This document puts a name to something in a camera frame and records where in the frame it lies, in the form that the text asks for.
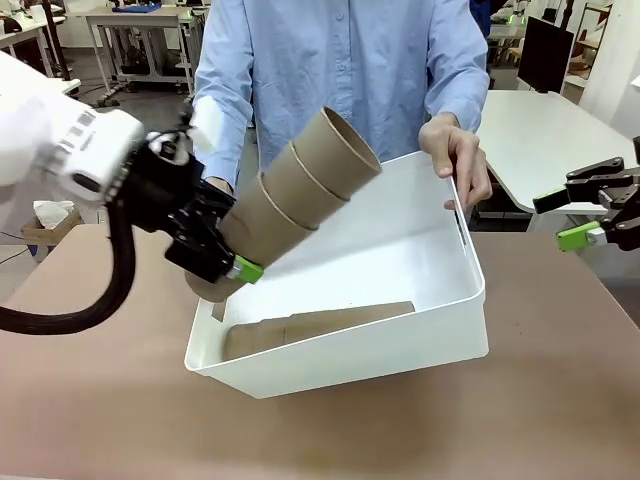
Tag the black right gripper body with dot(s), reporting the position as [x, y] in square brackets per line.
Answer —
[631, 190]

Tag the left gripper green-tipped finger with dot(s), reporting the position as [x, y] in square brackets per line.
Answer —
[217, 197]
[247, 270]

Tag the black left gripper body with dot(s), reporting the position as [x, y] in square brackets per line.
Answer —
[165, 195]

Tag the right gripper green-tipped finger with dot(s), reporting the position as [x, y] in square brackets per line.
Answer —
[590, 182]
[577, 237]

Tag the white plastic basket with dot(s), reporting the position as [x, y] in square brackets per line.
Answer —
[400, 280]

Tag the person right forearm blue sleeve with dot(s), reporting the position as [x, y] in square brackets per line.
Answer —
[220, 100]

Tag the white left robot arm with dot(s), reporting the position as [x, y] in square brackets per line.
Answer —
[55, 130]

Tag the person left forearm blue sleeve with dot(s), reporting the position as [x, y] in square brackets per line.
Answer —
[460, 85]

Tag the person left hand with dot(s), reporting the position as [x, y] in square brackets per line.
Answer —
[455, 150]

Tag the large white side table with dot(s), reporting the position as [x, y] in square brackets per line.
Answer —
[540, 135]

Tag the white crumpled tissue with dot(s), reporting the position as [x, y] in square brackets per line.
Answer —
[52, 210]

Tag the small cardboard box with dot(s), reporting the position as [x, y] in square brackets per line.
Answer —
[40, 237]

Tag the black computer monitor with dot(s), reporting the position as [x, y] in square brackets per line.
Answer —
[545, 50]

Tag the person torso blue shirt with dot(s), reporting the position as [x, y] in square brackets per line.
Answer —
[330, 60]

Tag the black stand pole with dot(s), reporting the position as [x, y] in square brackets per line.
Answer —
[55, 40]

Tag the white metal frame desk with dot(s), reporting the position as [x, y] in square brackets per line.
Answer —
[140, 22]

